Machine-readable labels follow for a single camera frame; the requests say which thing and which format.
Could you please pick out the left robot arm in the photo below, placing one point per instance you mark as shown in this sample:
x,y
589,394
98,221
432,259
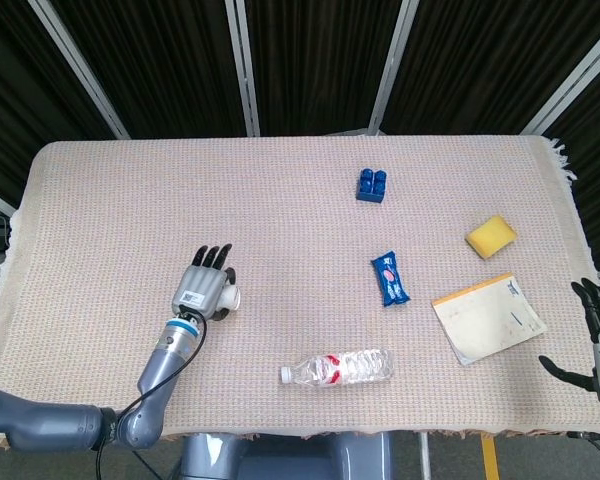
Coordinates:
x,y
80,415

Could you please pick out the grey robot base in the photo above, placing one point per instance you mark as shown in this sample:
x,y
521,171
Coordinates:
x,y
285,457

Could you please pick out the beige woven tablecloth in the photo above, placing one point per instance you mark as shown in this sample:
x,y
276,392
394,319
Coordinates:
x,y
280,215

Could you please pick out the clear plastic water bottle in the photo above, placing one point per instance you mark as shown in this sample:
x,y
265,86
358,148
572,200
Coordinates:
x,y
340,367

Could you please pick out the yellow sponge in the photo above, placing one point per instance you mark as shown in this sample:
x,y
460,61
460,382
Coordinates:
x,y
490,236

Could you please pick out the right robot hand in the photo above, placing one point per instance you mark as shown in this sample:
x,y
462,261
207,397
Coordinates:
x,y
597,345

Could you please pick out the yellow floor tape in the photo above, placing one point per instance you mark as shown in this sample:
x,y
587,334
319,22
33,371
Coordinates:
x,y
489,457

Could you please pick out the black partition screen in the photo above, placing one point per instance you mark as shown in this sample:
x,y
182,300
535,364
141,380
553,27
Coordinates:
x,y
310,60

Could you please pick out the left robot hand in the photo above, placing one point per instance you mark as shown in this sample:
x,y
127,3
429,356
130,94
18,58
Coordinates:
x,y
202,290

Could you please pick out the white paper cup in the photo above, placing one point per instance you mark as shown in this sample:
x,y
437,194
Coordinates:
x,y
230,297

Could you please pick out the blue toy building block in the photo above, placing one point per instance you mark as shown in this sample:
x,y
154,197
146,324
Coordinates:
x,y
371,185

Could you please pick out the worn notepad with yellow edge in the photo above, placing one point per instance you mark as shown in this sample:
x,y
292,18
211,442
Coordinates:
x,y
487,320

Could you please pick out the blue snack packet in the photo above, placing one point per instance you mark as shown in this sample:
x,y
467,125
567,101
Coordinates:
x,y
390,279

